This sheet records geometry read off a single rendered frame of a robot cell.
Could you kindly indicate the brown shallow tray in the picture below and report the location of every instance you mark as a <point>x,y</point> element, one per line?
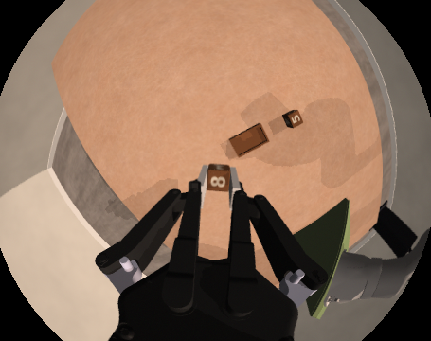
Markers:
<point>249,140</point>

